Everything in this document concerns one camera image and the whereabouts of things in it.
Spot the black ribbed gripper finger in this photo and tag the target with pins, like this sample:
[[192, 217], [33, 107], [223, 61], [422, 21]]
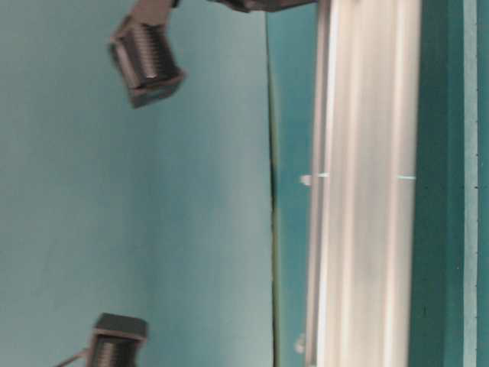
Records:
[[116, 340], [142, 55]]

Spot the large silver aluminium rail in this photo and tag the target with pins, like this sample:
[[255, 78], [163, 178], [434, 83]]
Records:
[[361, 216]]

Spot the teal cloth mat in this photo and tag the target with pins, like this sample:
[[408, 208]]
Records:
[[77, 192]]

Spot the white cable tie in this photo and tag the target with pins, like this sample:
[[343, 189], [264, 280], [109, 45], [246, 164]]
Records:
[[307, 180]]

